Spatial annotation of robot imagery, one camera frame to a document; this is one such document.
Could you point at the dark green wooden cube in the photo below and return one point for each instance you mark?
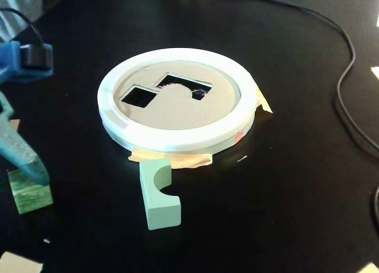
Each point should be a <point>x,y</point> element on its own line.
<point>29,199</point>

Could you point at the pale yellow paper corner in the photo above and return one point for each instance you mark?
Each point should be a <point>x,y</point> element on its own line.
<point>370,268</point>

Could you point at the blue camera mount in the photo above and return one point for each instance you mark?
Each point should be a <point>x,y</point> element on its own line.
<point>12,73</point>

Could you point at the white round shape sorter container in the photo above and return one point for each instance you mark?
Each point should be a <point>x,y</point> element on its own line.
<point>177,113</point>

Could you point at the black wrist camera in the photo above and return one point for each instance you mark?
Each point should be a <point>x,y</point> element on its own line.
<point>35,57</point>

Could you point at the mint green U shape block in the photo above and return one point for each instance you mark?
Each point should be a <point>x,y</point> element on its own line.
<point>161,205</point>

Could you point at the wide beige masking tape strip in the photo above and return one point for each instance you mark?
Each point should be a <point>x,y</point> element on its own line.
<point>189,161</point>

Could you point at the small white paper piece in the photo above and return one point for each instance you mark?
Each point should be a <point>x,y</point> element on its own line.
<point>376,72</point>

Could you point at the large white paper sheet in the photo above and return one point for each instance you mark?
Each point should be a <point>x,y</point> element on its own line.
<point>17,262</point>

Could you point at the teal fixed gripper finger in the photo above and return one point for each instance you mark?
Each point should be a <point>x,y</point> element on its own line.
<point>20,151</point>

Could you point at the grey cloth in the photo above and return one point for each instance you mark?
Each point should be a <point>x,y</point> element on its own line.
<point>14,9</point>

